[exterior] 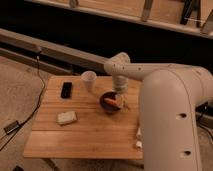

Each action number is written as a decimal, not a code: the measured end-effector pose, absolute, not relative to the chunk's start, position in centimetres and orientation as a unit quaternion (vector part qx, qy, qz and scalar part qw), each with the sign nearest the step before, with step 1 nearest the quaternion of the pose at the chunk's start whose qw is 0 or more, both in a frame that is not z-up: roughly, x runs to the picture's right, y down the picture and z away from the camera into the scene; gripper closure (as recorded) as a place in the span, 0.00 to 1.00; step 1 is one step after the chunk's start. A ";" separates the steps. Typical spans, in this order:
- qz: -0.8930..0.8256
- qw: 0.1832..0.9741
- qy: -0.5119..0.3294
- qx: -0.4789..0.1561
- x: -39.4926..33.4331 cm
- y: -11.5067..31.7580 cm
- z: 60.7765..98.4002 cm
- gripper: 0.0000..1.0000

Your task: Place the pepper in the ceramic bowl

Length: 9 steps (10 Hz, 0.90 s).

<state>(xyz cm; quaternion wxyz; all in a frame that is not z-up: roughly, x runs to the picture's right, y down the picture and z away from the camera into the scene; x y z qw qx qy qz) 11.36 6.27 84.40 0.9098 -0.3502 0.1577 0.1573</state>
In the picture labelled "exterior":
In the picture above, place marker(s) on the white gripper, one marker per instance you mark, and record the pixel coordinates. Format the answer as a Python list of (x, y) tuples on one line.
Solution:
[(120, 84)]

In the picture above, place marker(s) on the orange pepper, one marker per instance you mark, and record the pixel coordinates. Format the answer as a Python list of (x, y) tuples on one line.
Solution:
[(111, 102)]

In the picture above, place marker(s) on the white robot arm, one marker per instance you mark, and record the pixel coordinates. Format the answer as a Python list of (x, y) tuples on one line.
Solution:
[(168, 96)]

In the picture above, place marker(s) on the dark ceramic bowl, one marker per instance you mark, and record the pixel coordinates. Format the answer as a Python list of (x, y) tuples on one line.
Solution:
[(112, 95)]

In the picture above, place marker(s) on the white paper cup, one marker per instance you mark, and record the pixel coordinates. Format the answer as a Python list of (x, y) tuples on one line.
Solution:
[(88, 78)]

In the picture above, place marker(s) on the black rectangular block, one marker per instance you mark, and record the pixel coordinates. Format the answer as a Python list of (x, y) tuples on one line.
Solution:
[(66, 90)]

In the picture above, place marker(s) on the white sponge block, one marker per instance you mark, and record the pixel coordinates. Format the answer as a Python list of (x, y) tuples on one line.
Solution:
[(66, 117)]

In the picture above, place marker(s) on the wooden table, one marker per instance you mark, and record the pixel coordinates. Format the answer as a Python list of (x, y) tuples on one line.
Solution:
[(95, 134)]

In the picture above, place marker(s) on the small black power adapter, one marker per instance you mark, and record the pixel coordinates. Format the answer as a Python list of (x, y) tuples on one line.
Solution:
[(11, 127)]

